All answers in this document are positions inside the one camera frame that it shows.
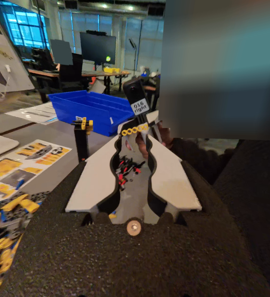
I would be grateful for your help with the person's right hand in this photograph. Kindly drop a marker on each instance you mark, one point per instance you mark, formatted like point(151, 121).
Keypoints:
point(142, 146)

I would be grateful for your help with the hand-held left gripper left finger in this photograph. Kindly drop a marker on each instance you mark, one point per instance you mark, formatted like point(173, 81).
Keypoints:
point(90, 183)

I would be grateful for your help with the white paper sheets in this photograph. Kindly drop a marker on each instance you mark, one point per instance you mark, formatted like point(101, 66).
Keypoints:
point(35, 113)

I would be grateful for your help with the blue plastic bin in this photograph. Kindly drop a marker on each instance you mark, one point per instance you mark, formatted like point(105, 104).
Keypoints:
point(90, 109)

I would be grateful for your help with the person's dark sweater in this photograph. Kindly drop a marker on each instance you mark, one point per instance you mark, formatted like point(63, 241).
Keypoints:
point(253, 208)

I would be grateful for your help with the yellow box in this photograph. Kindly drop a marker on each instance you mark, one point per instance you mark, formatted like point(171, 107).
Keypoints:
point(111, 70)

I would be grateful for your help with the instruction board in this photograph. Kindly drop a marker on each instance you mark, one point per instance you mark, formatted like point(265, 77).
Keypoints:
point(7, 69)

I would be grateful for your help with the wooden office desk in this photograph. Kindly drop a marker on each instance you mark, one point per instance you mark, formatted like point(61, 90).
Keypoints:
point(95, 74)

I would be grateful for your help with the yellow holed beam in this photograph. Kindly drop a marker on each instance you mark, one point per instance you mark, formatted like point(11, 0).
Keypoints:
point(135, 130)

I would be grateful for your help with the black stand with yellow parts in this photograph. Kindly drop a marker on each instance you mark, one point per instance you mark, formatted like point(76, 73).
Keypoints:
point(81, 143)

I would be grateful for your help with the pile of small connector pins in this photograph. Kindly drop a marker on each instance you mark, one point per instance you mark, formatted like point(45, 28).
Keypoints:
point(125, 171)

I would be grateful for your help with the printed instruction sheet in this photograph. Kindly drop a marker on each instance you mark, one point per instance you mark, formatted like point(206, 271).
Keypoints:
point(21, 167)

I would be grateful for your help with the black office chair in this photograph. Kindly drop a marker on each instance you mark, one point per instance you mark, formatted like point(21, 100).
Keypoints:
point(70, 72)

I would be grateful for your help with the black microphone stand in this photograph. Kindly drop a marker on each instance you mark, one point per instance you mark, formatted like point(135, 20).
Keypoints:
point(135, 55)

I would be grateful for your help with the pile of yellow building parts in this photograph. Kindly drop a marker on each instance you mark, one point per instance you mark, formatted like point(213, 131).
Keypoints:
point(7, 232)

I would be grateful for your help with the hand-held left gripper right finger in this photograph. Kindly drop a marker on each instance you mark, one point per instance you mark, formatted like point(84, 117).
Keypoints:
point(174, 183)

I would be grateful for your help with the black computer monitor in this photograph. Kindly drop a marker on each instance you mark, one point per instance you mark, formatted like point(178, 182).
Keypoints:
point(97, 47)

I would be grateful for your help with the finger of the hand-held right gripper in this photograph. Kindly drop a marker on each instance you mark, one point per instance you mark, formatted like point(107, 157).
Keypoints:
point(130, 142)
point(153, 118)

